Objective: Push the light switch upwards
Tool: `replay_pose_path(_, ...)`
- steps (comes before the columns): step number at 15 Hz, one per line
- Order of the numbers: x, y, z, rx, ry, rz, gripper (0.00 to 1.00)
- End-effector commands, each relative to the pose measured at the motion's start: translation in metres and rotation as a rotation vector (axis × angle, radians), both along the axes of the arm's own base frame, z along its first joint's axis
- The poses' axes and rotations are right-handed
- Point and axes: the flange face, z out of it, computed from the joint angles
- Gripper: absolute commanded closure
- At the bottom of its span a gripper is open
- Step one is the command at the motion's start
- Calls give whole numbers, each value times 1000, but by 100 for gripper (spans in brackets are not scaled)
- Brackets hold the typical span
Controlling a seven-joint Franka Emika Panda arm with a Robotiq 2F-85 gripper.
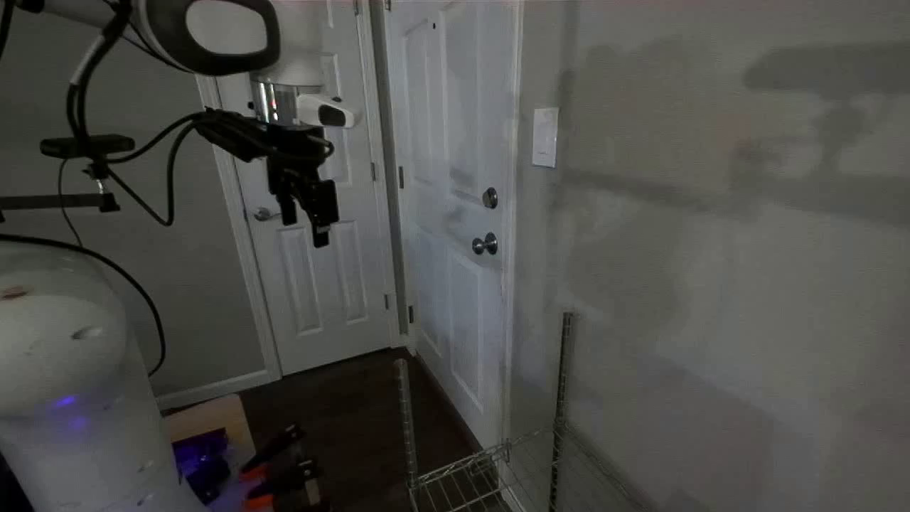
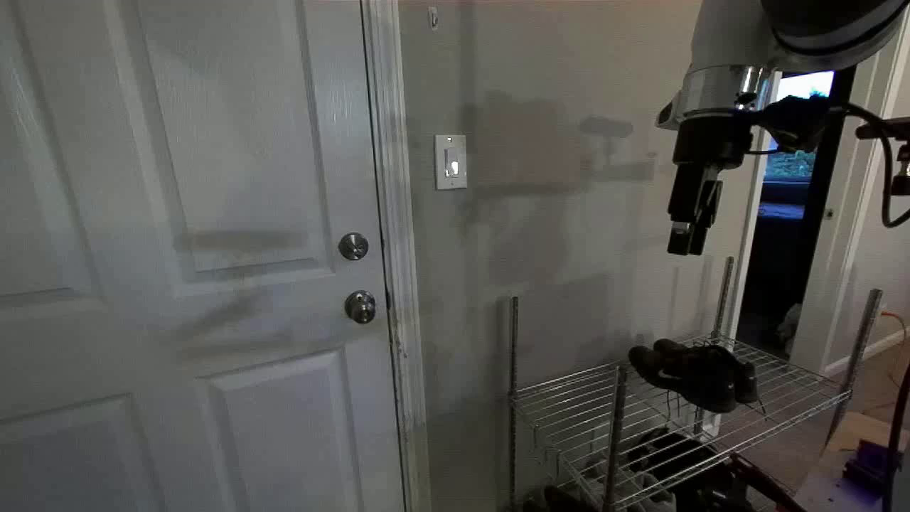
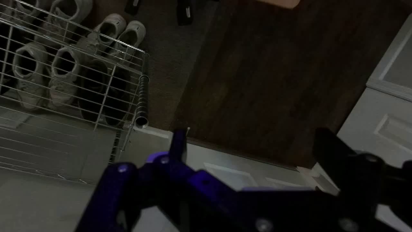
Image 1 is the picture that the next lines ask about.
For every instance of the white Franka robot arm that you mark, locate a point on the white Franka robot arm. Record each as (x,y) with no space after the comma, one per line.
(65,379)

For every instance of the dark metal rack pole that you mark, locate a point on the dark metal rack pole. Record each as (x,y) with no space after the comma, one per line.
(563,408)

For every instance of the black box with blue light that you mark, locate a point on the black box with blue light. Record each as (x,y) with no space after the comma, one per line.
(201,465)

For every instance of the white panel door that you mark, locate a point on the white panel door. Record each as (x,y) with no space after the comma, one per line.
(314,273)

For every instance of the grey metal rack pole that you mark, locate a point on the grey metal rack pole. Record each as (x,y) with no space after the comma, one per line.
(408,428)

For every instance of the silver deadbolt lock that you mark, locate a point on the silver deadbolt lock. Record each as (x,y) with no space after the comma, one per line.
(490,196)

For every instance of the brown cardboard box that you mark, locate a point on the brown cardboard box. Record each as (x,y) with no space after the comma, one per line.
(207,415)

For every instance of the white light switch plate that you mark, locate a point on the white light switch plate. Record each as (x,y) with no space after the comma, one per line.
(544,136)

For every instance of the silver round door knob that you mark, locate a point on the silver round door knob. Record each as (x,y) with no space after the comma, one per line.
(483,244)

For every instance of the orange and black clamp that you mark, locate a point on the orange and black clamp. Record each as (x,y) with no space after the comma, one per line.
(273,465)

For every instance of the white entry door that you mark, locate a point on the white entry door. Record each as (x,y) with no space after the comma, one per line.
(456,286)

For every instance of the black camera on stand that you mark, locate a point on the black camera on stand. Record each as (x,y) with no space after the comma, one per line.
(85,146)

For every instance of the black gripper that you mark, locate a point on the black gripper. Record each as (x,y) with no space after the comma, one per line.
(297,159)

